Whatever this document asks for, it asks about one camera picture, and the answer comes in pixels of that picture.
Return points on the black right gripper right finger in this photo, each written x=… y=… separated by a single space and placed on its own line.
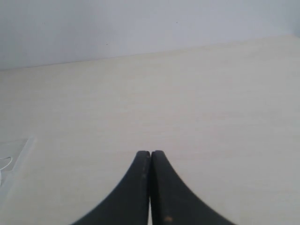
x=171 y=200

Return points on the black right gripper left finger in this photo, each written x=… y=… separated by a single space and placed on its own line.
x=128 y=203

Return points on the clear plastic storage case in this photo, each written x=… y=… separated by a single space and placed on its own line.
x=12 y=156

